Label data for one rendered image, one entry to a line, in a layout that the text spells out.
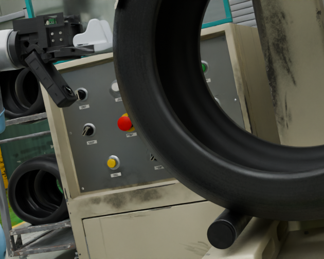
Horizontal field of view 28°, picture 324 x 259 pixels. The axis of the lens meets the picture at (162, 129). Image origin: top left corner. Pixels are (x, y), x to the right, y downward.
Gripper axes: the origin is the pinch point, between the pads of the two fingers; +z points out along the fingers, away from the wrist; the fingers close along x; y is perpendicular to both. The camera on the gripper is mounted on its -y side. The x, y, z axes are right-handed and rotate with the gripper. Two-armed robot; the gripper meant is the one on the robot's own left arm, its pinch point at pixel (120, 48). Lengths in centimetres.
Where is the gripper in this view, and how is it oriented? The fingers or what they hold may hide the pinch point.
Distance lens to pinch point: 114.0
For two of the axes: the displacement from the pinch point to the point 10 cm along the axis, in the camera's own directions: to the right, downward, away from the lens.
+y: -1.0, -9.9, -0.8
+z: 9.4, -0.7, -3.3
